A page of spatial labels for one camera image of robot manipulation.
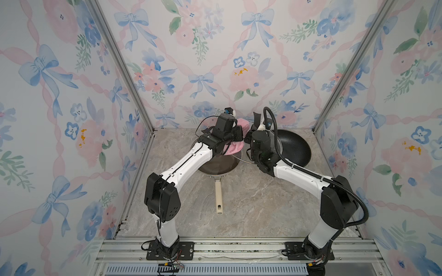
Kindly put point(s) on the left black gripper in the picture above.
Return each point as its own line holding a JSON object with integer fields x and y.
{"x": 238, "y": 131}

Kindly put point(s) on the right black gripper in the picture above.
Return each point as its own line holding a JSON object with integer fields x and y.
{"x": 254, "y": 134}

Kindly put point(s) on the pink cloth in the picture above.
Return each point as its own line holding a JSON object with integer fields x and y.
{"x": 235, "y": 147}

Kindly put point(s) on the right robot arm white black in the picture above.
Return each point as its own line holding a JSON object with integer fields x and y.
{"x": 340, "y": 207}

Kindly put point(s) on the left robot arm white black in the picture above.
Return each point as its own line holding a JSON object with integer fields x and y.
{"x": 162, "y": 190}

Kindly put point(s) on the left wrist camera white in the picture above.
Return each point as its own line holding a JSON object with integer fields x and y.
{"x": 230, "y": 111}

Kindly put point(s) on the dark pot black handle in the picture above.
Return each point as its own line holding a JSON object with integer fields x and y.
{"x": 294, "y": 148}

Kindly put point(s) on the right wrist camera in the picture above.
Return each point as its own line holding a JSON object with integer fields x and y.
{"x": 265, "y": 125}

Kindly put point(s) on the frying pan beige handle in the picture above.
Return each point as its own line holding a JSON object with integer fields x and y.
{"x": 218, "y": 192}

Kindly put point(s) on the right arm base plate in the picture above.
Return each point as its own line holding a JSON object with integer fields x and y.
{"x": 306, "y": 251}

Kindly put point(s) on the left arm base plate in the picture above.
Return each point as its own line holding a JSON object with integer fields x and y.
{"x": 180, "y": 250}

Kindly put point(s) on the aluminium mounting rail frame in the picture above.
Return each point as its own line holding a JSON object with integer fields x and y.
{"x": 238, "y": 257}

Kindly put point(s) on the right corner aluminium post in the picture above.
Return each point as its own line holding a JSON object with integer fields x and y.
{"x": 368, "y": 38}

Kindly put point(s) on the corner aluminium post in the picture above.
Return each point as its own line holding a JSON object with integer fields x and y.
{"x": 117, "y": 56}
{"x": 368, "y": 38}

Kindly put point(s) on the left corner aluminium post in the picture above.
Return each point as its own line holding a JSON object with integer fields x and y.
{"x": 117, "y": 56}

